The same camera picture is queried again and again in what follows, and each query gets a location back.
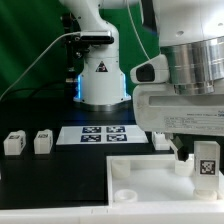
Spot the white square tabletop part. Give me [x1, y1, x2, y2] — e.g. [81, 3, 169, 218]
[105, 153, 224, 206]

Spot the grey cable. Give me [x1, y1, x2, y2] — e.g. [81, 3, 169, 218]
[125, 0, 152, 63]
[0, 31, 82, 101]

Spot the black camera on mount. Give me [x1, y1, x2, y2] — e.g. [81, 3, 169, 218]
[80, 31, 114, 44]

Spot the white front rail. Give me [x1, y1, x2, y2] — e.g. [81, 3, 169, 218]
[0, 201, 224, 224]

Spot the white sheet with tags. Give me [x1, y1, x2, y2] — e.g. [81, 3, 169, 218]
[56, 125, 148, 146]

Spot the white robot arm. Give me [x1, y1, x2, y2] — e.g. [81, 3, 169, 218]
[59, 0, 224, 136]

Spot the grey cable right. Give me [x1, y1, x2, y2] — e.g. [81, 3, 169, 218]
[125, 0, 152, 63]

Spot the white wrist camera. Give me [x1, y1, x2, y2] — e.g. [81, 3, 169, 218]
[130, 54, 170, 84]

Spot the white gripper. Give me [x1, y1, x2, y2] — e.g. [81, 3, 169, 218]
[133, 83, 224, 162]

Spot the grey cable left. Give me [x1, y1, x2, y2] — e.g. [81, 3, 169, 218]
[0, 31, 82, 101]

